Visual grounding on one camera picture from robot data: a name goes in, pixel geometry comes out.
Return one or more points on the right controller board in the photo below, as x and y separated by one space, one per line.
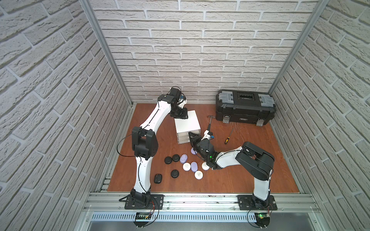
262 220

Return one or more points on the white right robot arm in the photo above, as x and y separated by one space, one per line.
258 162

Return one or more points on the purple earphone case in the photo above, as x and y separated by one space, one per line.
194 166
183 158
193 151

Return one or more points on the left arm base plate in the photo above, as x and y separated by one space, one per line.
152 201

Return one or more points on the black oblong earphone case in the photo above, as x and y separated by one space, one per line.
158 179

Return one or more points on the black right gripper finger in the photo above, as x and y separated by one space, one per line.
193 137
196 147

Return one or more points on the controller board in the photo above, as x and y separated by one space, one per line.
142 219
262 220

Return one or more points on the yellow black screwdriver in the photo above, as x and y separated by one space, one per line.
228 137

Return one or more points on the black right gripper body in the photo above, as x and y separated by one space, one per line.
204 158

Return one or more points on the black plastic toolbox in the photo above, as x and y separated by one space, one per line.
244 107

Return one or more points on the aluminium frame rail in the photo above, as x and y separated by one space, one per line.
202 202

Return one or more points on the left controller board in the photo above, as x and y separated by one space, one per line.
142 219

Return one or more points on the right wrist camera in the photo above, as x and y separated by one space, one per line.
208 135

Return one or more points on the steel claw hammer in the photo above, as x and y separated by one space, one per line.
210 121

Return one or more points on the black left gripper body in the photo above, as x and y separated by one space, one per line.
179 114

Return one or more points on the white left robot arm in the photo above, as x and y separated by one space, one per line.
144 140

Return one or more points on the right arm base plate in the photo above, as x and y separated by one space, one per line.
251 202

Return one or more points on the white round earphone case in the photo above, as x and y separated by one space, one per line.
198 175
204 166
186 166

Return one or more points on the white drawer cabinet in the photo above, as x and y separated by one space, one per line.
184 126

